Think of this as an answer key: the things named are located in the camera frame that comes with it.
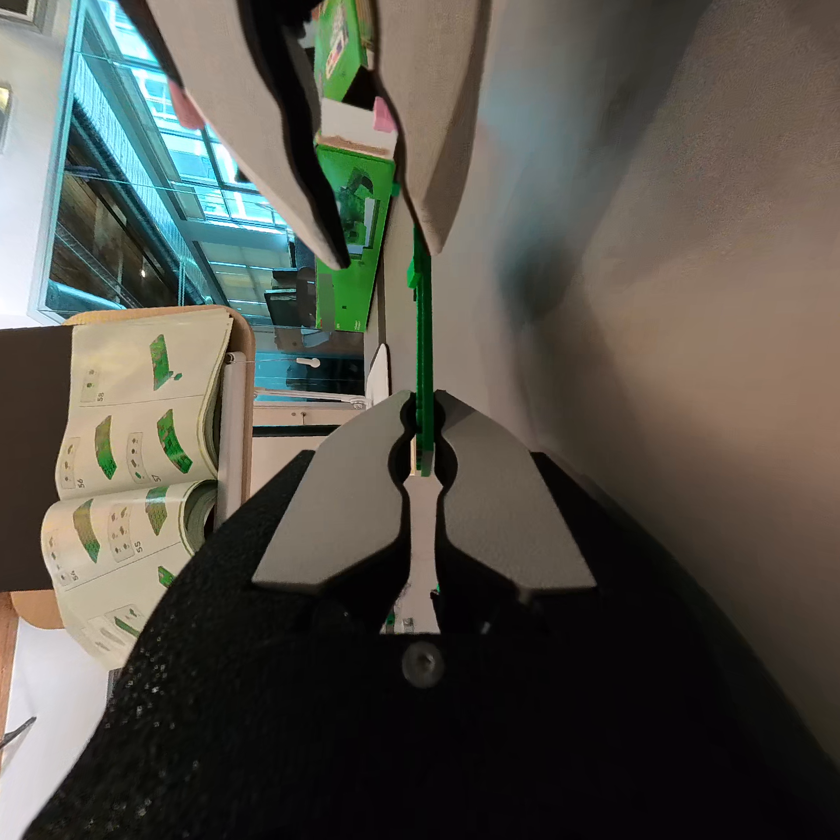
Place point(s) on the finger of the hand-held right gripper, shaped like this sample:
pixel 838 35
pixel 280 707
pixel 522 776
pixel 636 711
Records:
pixel 433 98
pixel 223 85

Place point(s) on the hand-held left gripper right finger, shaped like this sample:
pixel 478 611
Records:
pixel 512 525

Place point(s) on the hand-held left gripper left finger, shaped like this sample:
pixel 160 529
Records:
pixel 328 512

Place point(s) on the green toy brick plate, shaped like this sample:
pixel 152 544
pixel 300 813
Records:
pixel 425 341

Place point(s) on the grey desk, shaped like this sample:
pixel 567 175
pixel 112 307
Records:
pixel 656 262

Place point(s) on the pink object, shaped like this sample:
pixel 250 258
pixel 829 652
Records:
pixel 384 118

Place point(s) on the white cabinet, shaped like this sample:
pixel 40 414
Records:
pixel 279 459

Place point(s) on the book stand with white base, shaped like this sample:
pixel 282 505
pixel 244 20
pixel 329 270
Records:
pixel 235 426

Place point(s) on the glass partition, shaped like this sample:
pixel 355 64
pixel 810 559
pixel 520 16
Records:
pixel 131 216

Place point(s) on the green cardboard toy box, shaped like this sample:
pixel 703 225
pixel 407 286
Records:
pixel 348 289

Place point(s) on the open instruction booklet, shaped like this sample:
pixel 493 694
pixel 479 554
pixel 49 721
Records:
pixel 131 426

